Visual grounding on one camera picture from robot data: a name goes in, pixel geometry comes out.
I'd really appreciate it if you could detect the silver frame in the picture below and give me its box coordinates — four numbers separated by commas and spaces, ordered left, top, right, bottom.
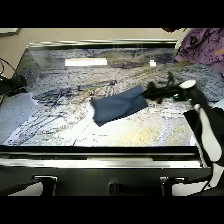
0, 150, 224, 197

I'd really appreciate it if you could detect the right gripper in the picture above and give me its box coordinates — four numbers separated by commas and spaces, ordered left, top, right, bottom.
143, 81, 165, 105

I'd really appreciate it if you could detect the blue garment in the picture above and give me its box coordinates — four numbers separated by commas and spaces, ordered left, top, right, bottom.
90, 84, 150, 127

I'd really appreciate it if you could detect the black cable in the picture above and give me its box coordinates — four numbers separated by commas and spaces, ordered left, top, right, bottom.
0, 57, 28, 98

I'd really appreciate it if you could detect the purple garment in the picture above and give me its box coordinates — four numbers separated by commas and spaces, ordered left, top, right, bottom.
174, 28, 224, 74

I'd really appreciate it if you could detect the black garment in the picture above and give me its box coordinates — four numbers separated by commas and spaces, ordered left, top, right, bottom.
182, 105, 224, 168

